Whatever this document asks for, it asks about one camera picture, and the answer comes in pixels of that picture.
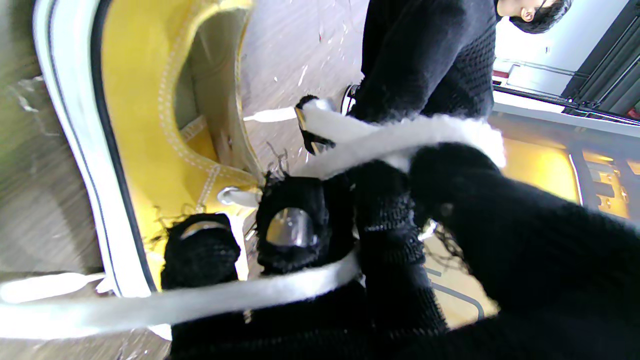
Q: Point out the yellow sneaker with lace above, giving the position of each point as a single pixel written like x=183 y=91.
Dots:
x=135 y=100

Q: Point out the person with black hair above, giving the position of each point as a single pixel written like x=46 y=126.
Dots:
x=540 y=15

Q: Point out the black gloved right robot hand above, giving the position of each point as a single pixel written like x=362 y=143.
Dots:
x=550 y=280

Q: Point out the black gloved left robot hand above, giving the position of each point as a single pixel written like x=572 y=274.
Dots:
x=430 y=60

